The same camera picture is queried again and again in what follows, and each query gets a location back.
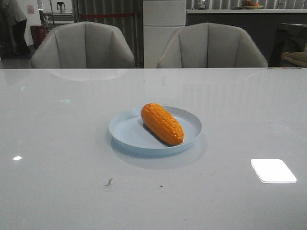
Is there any orange plastic corn cob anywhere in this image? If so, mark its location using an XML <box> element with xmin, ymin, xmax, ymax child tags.
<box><xmin>141</xmin><ymin>103</ymin><xmax>185</xmax><ymax>146</ymax></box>

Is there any light blue round plate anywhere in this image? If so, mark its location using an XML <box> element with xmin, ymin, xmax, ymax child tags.
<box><xmin>109</xmin><ymin>106</ymin><xmax>202</xmax><ymax>157</ymax></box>

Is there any right grey upholstered armchair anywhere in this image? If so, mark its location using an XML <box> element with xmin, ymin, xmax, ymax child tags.
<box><xmin>157</xmin><ymin>23</ymin><xmax>268</xmax><ymax>69</ymax></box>

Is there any grey upholstered armchair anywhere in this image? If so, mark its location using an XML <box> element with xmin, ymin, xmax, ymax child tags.
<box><xmin>31</xmin><ymin>22</ymin><xmax>135</xmax><ymax>69</ymax></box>
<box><xmin>157</xmin><ymin>23</ymin><xmax>268</xmax><ymax>69</ymax></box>

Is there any white drawer cabinet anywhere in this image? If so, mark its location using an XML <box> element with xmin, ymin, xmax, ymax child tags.
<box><xmin>142</xmin><ymin>0</ymin><xmax>186</xmax><ymax>69</ymax></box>

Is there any left grey upholstered armchair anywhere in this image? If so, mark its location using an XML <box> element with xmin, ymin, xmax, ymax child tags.
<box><xmin>31</xmin><ymin>22</ymin><xmax>135</xmax><ymax>69</ymax></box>

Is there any red barrier belt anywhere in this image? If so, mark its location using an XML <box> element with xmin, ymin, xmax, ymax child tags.
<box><xmin>81</xmin><ymin>12</ymin><xmax>135</xmax><ymax>19</ymax></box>

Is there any red trash bin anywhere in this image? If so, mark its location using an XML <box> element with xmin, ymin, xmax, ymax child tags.
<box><xmin>30</xmin><ymin>25</ymin><xmax>46</xmax><ymax>48</ymax></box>

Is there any metal trolley in background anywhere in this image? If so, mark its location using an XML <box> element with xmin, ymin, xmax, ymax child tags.
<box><xmin>39</xmin><ymin>10</ymin><xmax>74</xmax><ymax>29</ymax></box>

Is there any dark grey kitchen counter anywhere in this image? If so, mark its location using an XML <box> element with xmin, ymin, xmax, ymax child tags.
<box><xmin>186</xmin><ymin>9</ymin><xmax>307</xmax><ymax>61</ymax></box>

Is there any fruit bowl on counter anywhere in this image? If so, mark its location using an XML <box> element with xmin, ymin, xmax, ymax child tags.
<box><xmin>241</xmin><ymin>0</ymin><xmax>263</xmax><ymax>10</ymax></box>

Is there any person in background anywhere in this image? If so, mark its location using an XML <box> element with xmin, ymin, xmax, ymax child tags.
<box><xmin>0</xmin><ymin>0</ymin><xmax>31</xmax><ymax>55</ymax></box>

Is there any beige cushion at right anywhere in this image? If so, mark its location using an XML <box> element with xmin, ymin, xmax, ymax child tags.
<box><xmin>281</xmin><ymin>51</ymin><xmax>307</xmax><ymax>68</ymax></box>

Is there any dark side table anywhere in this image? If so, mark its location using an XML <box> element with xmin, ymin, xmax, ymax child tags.
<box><xmin>268</xmin><ymin>23</ymin><xmax>307</xmax><ymax>67</ymax></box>

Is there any pink wall notice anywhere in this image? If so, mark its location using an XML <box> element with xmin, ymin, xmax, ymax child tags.
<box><xmin>27</xmin><ymin>5</ymin><xmax>35</xmax><ymax>15</ymax></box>

